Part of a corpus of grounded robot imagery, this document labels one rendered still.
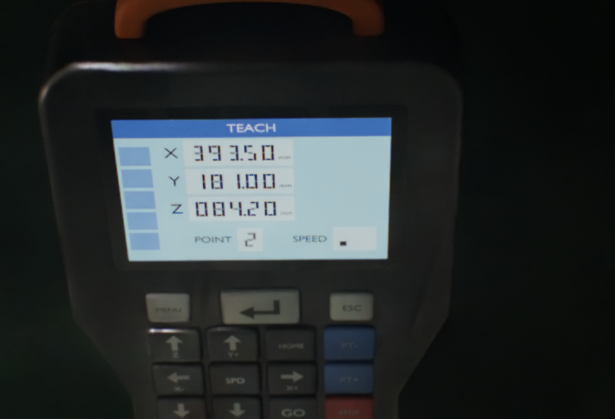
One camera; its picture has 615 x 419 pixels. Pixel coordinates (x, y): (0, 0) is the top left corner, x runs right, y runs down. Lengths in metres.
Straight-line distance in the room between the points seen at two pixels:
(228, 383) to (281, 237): 0.05
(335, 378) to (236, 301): 0.04
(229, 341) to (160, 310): 0.02
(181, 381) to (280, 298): 0.04
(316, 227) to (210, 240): 0.02
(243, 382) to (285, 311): 0.03
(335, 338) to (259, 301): 0.02
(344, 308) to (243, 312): 0.02
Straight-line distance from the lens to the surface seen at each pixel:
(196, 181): 0.37
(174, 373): 0.42
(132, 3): 0.35
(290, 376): 0.42
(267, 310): 0.40
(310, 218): 0.38
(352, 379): 0.42
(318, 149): 0.37
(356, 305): 0.40
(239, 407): 0.43
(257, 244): 0.39
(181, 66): 0.35
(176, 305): 0.40
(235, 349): 0.41
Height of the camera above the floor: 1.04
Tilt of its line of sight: 44 degrees down
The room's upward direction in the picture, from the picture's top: 180 degrees clockwise
